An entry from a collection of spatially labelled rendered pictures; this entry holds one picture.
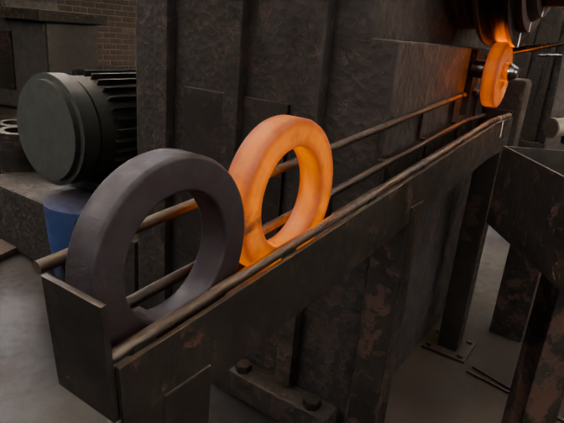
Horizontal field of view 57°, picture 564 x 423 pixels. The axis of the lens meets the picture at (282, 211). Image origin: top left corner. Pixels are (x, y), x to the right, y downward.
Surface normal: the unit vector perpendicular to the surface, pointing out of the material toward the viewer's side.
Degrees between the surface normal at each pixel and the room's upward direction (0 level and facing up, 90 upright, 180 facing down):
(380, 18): 90
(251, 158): 53
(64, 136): 90
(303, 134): 90
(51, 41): 90
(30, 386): 0
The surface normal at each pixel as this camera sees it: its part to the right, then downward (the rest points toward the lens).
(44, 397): 0.08, -0.94
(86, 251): -0.51, -0.10
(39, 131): -0.57, 0.22
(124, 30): 0.82, 0.25
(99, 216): -0.41, -0.37
